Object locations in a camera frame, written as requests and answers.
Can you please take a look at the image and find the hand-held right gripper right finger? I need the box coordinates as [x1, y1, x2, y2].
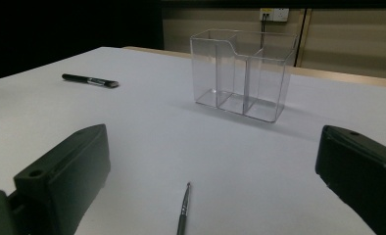
[314, 124, 386, 235]

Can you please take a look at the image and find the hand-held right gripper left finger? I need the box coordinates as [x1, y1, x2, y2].
[14, 123, 112, 235]

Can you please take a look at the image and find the black marker pen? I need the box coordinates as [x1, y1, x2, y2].
[62, 72, 121, 89]

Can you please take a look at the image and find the thin black pen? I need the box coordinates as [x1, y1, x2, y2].
[176, 181, 192, 235]

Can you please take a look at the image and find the clear acrylic organizer box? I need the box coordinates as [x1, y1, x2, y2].
[189, 28, 298, 124]

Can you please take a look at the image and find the black curtain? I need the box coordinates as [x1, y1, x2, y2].
[0, 0, 165, 83]

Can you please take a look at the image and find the wooden vertical wall trim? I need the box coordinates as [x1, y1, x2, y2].
[295, 8, 313, 68]

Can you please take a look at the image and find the white wall socket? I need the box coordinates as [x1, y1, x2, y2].
[259, 8, 290, 23]

